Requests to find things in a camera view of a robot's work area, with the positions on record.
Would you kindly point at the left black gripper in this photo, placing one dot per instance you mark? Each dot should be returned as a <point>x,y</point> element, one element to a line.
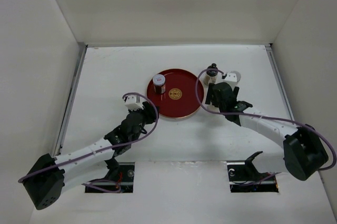
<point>148,111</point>

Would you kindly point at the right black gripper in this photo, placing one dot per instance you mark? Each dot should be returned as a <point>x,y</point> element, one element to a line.
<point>209,96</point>

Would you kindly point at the black cap pepper bottle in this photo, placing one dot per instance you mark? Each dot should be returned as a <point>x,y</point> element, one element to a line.
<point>210,75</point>

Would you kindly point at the dark sauce jar white lid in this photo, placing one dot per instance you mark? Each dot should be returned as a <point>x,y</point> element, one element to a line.
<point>159,84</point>

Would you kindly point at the black cap salt bottle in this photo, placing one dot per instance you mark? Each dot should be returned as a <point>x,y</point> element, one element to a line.
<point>213,107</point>

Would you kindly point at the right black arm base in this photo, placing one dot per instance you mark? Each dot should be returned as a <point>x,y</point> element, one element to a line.
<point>245,178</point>

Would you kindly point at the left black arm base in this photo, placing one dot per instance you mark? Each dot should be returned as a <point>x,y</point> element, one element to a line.
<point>118,180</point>

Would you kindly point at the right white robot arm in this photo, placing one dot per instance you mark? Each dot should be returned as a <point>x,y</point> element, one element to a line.
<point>303,153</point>

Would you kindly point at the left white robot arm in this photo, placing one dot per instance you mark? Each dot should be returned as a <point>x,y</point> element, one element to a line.
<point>93,166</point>

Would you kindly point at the red round tray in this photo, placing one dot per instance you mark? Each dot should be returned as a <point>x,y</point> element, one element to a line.
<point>183,92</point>

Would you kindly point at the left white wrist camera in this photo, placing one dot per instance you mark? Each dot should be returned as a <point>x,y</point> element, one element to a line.
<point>132,102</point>

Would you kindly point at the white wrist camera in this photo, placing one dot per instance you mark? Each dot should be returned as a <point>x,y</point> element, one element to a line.
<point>132,102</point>
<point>230,78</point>

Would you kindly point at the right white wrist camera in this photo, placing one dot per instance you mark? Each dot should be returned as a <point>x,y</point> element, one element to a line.
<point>230,78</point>

